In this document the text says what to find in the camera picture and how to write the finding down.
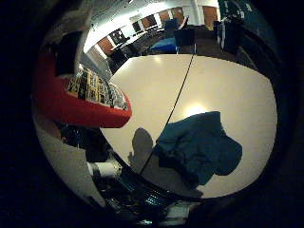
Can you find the teal cloth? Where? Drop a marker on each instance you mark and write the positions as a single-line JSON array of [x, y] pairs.
[[199, 145]]

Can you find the blue chair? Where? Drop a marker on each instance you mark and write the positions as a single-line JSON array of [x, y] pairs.
[[164, 44]]

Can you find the shelf unit with orange panels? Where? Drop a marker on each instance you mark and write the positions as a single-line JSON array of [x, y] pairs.
[[106, 46]]

